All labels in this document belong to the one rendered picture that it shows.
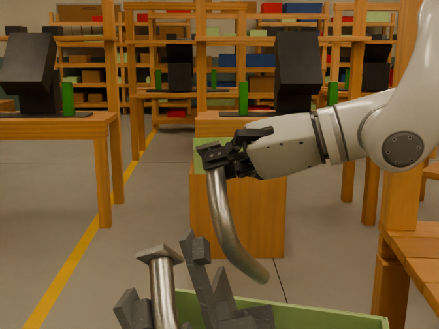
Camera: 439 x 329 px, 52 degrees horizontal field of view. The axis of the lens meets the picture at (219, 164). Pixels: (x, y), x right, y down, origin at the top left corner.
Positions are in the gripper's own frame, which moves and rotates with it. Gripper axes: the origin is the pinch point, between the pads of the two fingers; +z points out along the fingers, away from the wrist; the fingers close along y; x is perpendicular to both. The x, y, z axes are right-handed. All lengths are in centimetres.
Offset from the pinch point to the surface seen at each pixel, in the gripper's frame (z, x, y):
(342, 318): -11.1, 18.1, -32.6
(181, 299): 18.9, 10.4, -28.4
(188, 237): 7.0, 9.2, -3.3
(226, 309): 5.3, 17.8, -14.1
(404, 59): -43, -53, -50
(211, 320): 7.1, 19.8, -11.8
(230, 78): 162, -717, -719
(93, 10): 409, -836, -506
